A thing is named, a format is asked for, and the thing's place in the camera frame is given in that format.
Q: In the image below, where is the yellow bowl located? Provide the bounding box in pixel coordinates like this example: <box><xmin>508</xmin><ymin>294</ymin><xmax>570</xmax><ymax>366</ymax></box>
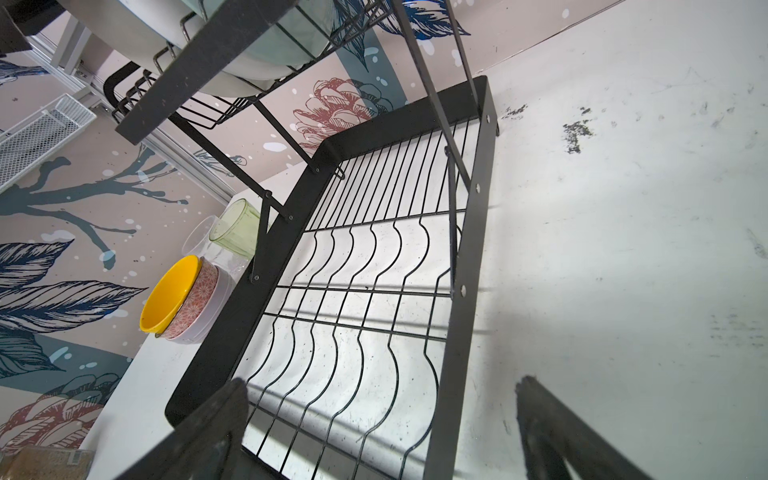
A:
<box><xmin>139</xmin><ymin>255</ymin><xmax>202</xmax><ymax>334</ymax></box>

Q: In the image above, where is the white plate blue rim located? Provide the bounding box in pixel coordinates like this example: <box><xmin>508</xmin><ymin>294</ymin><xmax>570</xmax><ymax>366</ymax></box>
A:
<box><xmin>61</xmin><ymin>1</ymin><xmax>289</xmax><ymax>98</ymax></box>

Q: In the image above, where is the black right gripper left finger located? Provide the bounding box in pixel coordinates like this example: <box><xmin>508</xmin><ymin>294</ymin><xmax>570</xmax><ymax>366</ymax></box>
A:
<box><xmin>119</xmin><ymin>379</ymin><xmax>248</xmax><ymax>480</ymax></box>

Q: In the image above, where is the lilac ceramic bowl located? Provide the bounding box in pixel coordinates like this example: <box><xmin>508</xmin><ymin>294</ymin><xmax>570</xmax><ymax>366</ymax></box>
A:
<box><xmin>173</xmin><ymin>267</ymin><xmax>235</xmax><ymax>344</ymax></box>

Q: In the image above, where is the spice jar silver lid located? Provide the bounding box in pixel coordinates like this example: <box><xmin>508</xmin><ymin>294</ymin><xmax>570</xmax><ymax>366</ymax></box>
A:
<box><xmin>1</xmin><ymin>446</ymin><xmax>95</xmax><ymax>479</ymax></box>

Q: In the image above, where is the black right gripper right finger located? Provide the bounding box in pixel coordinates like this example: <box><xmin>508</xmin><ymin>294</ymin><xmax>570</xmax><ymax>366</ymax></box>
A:
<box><xmin>516</xmin><ymin>376</ymin><xmax>649</xmax><ymax>479</ymax></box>

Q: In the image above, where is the white wire mesh shelf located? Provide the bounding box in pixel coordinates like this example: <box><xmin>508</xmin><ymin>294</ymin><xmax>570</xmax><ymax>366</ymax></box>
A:
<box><xmin>1</xmin><ymin>94</ymin><xmax>96</xmax><ymax>192</ymax></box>

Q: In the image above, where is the green glass tumbler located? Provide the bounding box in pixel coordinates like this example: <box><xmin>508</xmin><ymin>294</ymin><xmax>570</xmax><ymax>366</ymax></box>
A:
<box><xmin>208</xmin><ymin>199</ymin><xmax>260</xmax><ymax>258</ymax></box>

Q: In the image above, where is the black two-tier dish rack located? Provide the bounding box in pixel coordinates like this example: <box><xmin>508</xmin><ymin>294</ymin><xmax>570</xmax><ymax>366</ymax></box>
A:
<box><xmin>118</xmin><ymin>1</ymin><xmax>499</xmax><ymax>479</ymax></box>

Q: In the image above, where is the red patterned bowl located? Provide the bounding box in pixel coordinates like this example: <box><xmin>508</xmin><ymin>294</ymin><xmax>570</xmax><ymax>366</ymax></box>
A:
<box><xmin>157</xmin><ymin>257</ymin><xmax>219</xmax><ymax>340</ymax></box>

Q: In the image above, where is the pale green plate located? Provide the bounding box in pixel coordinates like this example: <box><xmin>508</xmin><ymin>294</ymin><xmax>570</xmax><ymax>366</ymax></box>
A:
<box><xmin>179</xmin><ymin>0</ymin><xmax>343</xmax><ymax>68</ymax></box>

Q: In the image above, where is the clear glass tumbler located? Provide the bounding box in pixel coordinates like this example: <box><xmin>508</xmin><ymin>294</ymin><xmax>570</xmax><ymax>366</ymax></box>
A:
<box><xmin>181</xmin><ymin>215</ymin><xmax>249</xmax><ymax>281</ymax></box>

